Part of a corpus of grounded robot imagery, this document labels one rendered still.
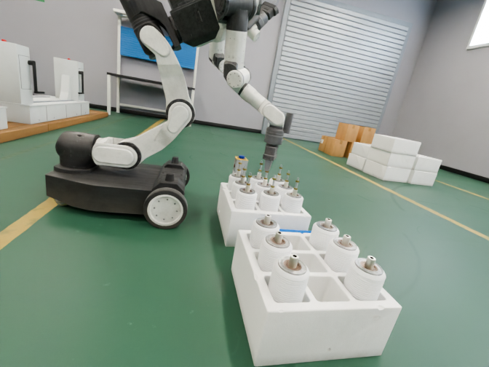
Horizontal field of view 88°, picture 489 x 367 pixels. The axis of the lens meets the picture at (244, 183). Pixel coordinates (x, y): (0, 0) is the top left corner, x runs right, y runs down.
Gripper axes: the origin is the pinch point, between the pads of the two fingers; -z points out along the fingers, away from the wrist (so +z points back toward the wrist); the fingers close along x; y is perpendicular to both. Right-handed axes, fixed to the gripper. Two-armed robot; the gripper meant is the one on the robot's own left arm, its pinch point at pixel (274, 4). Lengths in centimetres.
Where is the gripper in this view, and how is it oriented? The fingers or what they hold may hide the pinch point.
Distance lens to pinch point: 191.6
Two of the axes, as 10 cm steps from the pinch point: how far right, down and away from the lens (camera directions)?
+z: -6.7, 7.4, -0.8
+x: 7.0, 5.9, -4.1
